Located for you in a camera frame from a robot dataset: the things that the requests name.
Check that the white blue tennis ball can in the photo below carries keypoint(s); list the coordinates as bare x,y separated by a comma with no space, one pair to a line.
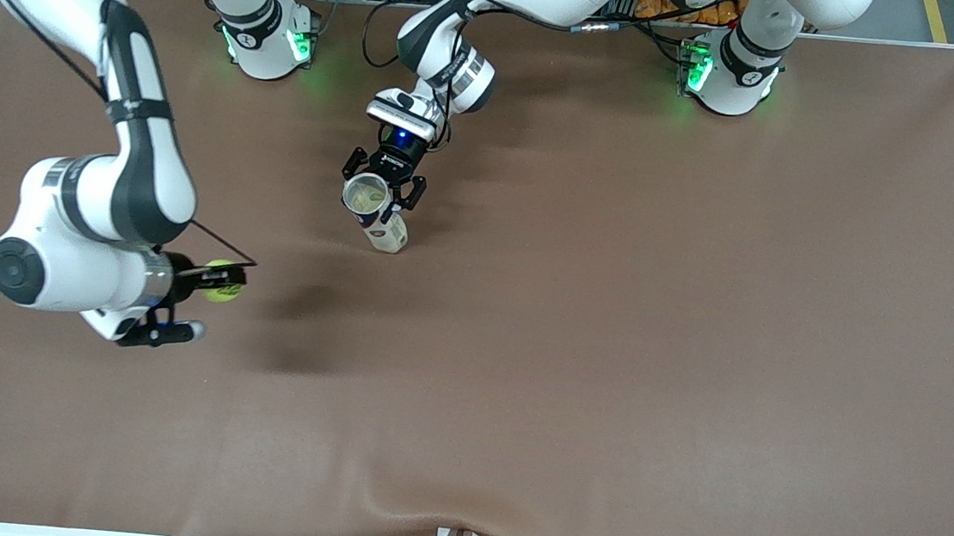
389,234

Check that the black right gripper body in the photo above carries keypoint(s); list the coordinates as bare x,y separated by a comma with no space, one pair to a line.
181,271

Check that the yellow tennis ball black print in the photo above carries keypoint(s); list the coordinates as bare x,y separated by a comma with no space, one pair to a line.
224,293

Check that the plain yellow tennis ball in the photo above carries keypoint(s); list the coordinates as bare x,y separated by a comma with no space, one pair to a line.
372,201

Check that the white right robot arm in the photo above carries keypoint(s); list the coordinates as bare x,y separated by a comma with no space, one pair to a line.
77,198

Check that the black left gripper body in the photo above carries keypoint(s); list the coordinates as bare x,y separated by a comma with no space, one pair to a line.
392,160

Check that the orange bags pile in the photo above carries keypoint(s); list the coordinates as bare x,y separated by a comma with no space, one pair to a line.
651,9

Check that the brown table mat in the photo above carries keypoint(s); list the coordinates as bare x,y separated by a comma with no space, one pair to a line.
691,390

